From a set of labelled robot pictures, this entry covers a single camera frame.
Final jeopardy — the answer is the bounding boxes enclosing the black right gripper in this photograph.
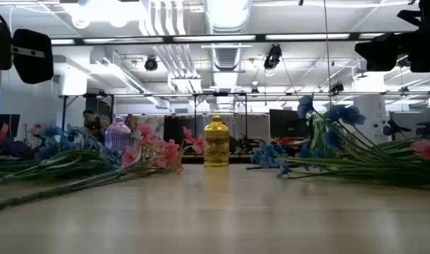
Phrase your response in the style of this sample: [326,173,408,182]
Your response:
[354,32,402,73]

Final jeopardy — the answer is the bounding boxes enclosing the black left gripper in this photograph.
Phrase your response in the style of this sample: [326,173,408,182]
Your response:
[11,28,55,85]

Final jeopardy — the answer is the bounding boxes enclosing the blue artificial flower bunch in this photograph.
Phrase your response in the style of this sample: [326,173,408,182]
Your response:
[0,123,123,188]
[276,93,430,186]
[250,143,293,171]

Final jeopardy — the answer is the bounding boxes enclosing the purple artificial flower bunch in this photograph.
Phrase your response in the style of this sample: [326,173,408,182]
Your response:
[383,119,412,138]
[0,139,35,159]

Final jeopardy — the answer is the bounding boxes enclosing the green glass vase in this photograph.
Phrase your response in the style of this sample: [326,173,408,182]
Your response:
[309,112,331,152]

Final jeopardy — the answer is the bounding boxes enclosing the pink ribbed glass vase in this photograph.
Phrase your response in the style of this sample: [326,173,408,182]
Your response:
[104,116,132,152]

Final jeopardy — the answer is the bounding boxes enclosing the yellow glass vase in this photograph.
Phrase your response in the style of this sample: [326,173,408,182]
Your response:
[203,114,231,168]

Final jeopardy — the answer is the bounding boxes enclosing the black computer monitor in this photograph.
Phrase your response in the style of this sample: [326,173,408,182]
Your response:
[0,114,21,139]
[269,109,310,139]

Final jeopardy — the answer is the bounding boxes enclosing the white pillar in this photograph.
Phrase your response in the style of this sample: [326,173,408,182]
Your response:
[353,94,388,145]

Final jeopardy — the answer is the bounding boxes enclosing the red object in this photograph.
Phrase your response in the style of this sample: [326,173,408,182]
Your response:
[0,122,10,144]

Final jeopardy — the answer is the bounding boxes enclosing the grey partition panel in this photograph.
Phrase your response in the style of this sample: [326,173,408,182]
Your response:
[391,111,430,139]

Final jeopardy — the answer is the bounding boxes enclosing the person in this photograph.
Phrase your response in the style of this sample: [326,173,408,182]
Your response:
[82,109,106,142]

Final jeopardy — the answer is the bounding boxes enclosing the floral patterned cloth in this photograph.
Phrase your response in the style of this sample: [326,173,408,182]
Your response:
[137,115,166,141]

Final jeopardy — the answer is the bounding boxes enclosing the white ceiling pipes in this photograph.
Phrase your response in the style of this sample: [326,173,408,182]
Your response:
[139,0,204,95]

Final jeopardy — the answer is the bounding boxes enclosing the black screen panel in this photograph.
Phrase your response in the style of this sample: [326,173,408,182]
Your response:
[164,115,206,145]

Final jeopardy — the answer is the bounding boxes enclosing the thin hanging cable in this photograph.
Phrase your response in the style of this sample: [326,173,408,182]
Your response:
[322,0,332,107]

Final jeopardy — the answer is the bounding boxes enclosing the black hanging ceiling camera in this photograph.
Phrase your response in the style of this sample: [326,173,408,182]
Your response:
[263,44,283,71]

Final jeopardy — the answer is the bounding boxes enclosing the black aluminium table frame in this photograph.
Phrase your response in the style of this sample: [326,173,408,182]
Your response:
[181,154,253,164]

